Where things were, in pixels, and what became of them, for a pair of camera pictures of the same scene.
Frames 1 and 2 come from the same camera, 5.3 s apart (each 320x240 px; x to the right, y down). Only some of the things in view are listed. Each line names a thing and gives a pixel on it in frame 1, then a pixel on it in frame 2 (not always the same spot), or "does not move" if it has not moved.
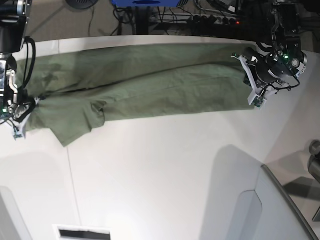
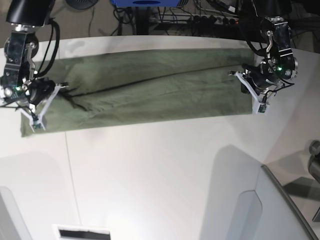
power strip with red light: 209,20 does not move
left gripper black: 24,107 → 39,89
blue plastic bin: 146,3 does not move
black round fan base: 82,4 does not move
